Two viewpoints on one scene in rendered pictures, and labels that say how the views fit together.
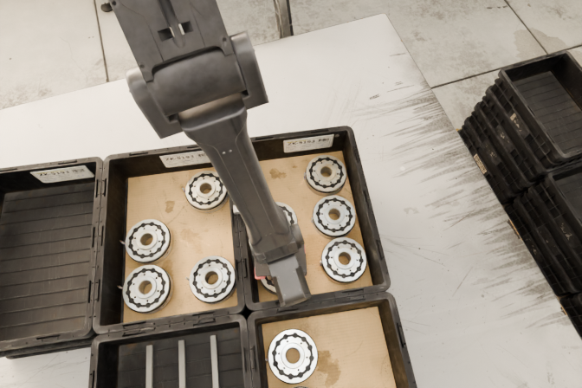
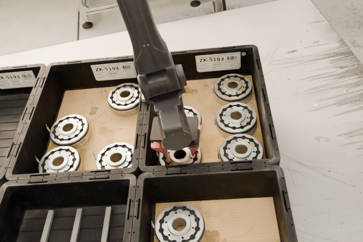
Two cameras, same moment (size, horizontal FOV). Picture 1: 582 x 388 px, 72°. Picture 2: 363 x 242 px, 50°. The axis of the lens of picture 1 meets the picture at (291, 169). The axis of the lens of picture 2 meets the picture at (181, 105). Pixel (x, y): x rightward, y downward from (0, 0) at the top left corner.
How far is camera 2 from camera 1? 0.41 m
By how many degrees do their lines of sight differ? 20
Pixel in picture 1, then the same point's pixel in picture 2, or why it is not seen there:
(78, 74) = not seen: hidden behind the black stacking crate
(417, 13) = (354, 26)
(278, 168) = (192, 86)
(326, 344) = (216, 224)
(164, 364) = (61, 228)
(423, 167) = (336, 104)
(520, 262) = not seen: outside the picture
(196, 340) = (93, 212)
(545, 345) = not seen: outside the picture
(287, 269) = (170, 106)
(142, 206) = (71, 109)
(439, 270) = (350, 192)
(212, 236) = (125, 133)
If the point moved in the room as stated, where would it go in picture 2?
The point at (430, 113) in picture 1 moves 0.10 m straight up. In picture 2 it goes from (346, 63) to (352, 39)
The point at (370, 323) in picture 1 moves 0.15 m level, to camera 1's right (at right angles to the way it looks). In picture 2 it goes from (263, 210) to (337, 216)
